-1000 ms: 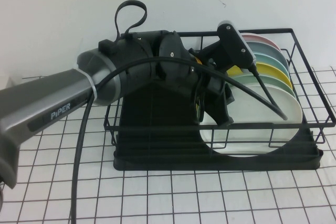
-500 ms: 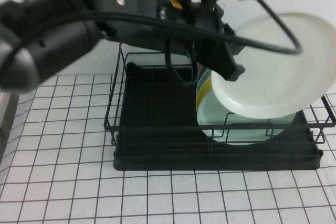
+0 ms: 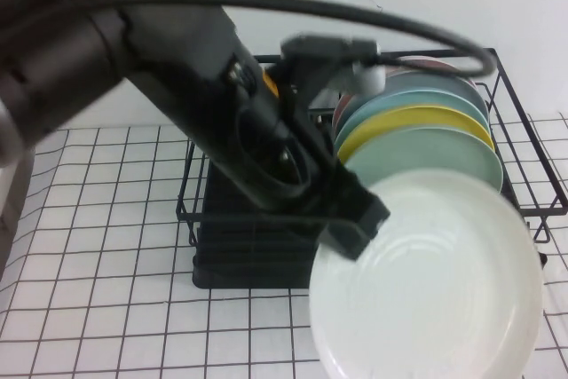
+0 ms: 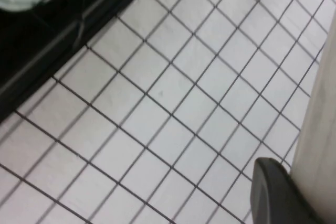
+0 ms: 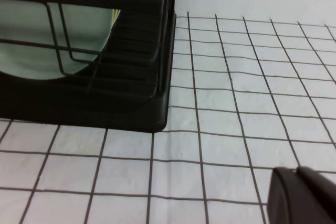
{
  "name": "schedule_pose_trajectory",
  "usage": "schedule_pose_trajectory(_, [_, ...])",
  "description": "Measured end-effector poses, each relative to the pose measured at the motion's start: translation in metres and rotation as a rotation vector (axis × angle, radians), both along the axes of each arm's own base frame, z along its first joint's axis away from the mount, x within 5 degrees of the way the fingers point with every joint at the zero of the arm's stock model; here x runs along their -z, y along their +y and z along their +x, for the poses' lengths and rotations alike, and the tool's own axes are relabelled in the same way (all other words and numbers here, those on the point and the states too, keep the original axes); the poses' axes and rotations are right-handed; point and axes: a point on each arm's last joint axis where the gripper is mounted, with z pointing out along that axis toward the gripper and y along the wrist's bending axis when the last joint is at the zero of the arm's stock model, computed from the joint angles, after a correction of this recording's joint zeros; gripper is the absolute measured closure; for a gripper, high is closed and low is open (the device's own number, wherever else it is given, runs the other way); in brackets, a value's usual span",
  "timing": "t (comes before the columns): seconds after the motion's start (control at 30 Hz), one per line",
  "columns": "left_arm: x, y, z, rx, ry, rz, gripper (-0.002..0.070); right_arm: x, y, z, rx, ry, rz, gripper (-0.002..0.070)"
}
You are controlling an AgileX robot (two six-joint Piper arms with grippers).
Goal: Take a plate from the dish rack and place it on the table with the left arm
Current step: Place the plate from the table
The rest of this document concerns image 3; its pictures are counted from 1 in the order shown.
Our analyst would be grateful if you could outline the light teal plate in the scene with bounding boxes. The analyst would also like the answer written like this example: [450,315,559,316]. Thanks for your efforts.
[333,89,491,146]

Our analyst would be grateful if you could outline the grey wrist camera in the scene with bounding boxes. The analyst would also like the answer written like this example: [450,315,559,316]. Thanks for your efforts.
[279,32,385,97]

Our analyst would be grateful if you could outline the white black-grid tablecloth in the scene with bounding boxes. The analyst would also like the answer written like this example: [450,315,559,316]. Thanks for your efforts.
[0,117,568,379]

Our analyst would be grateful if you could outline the mint green plate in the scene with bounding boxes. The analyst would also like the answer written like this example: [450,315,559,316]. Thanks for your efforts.
[337,126,505,196]

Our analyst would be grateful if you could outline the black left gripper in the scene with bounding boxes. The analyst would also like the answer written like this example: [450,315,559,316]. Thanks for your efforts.
[264,61,392,261]

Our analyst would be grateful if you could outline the white plate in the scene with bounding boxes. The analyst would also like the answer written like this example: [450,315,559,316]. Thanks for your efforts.
[308,169,545,379]

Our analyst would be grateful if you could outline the white box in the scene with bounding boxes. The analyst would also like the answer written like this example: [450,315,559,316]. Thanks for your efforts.
[0,161,36,274]

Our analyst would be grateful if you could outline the yellow plate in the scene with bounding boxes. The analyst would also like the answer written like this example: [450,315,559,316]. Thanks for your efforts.
[333,105,496,162]

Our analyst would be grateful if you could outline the pink plate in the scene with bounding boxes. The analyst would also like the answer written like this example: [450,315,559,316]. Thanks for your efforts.
[332,55,477,131]

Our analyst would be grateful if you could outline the grey blue plate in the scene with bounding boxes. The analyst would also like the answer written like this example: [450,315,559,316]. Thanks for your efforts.
[339,70,483,123]

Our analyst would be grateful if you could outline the black wire dish rack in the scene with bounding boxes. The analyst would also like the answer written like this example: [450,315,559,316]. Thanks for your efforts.
[193,152,548,290]
[176,46,568,248]

